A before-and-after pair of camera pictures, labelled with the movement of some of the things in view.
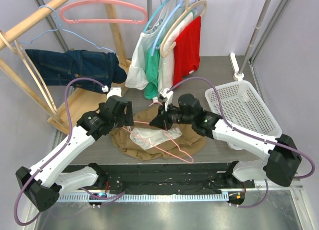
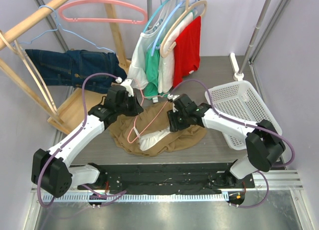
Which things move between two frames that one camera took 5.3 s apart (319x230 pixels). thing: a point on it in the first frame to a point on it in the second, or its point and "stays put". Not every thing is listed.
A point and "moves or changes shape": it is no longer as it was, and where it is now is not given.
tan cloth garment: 146,142 moves or changes shape
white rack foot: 236,76 stays put
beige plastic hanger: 188,8 stays put
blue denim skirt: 57,67 stays put
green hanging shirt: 151,89 stays put
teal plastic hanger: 162,3 stays put
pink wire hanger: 179,150 to 139,111
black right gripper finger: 162,120 to 177,121
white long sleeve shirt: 136,75 stays put
